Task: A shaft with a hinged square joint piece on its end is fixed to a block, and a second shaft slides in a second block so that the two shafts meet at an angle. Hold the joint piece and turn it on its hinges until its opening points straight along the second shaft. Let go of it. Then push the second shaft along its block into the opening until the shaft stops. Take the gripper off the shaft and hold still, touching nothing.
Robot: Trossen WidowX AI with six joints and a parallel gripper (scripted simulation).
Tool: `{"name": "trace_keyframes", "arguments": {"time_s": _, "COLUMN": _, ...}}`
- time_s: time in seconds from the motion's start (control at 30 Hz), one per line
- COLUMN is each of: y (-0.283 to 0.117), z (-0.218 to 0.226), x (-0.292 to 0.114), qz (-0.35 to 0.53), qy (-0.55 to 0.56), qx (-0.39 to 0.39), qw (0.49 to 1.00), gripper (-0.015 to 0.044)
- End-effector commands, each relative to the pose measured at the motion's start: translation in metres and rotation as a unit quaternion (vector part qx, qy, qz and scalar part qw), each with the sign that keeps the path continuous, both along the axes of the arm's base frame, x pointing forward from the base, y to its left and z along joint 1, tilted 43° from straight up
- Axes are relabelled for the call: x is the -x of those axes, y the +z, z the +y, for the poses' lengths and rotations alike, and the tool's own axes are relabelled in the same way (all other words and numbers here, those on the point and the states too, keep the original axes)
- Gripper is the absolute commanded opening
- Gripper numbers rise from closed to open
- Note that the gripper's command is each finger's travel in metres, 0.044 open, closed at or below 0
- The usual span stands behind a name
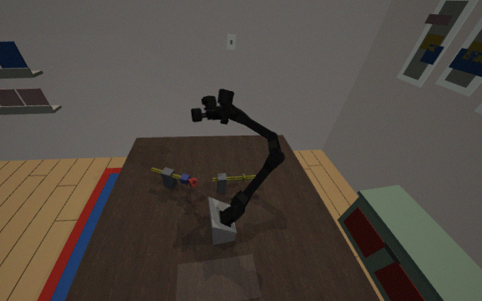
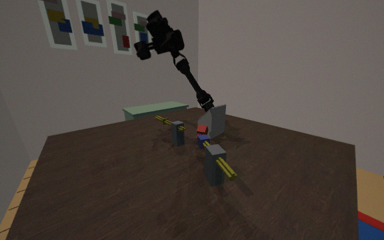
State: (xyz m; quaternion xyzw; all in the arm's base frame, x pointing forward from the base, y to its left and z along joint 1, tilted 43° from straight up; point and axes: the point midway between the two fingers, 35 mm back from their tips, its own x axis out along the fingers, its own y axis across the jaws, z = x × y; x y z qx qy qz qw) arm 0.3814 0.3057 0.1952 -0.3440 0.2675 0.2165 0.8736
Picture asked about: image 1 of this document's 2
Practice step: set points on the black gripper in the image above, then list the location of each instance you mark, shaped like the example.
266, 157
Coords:
197, 114

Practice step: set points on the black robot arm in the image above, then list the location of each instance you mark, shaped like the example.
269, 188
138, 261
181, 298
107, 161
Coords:
275, 158

